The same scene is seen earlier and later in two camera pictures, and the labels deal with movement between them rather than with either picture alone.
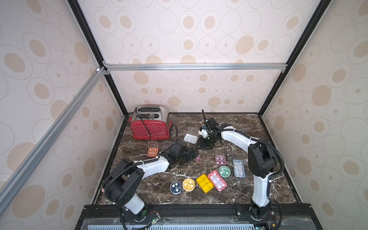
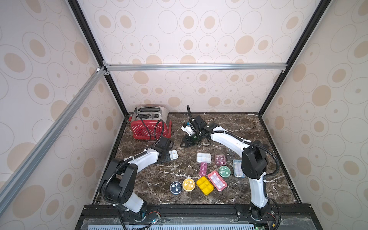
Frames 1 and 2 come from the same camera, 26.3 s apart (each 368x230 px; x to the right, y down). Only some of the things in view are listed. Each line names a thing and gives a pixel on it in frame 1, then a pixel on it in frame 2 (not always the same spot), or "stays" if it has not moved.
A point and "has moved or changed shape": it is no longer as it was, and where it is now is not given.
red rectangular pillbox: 219,183 stays
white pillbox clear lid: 193,131 has moved or changed shape
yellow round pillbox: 188,184 stays
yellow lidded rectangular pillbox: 204,183 stays
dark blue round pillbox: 175,187 stays
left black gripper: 190,156 -> 167,158
